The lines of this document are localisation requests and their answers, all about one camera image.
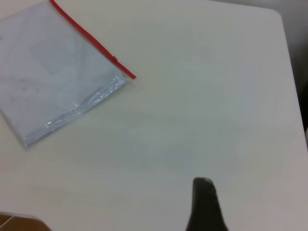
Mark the transparent zip bag red zipper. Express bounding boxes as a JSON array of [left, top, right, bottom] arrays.
[[0, 0, 137, 152]]

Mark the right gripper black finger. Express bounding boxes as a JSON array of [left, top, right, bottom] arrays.
[[184, 177, 230, 231]]

